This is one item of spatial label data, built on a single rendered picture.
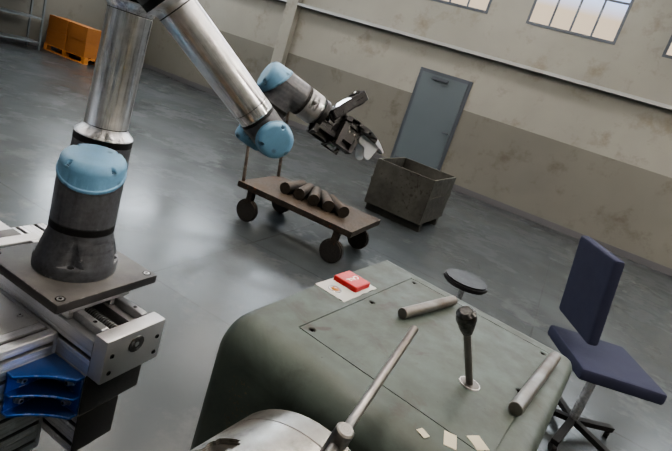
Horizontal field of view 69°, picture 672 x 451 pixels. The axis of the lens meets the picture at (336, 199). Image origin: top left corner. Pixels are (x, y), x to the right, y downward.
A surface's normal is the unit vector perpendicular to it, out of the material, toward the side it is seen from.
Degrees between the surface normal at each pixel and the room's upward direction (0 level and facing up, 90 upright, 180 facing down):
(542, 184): 90
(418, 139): 90
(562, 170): 90
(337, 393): 35
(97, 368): 90
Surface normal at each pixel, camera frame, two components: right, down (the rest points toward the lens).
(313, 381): -0.15, -0.66
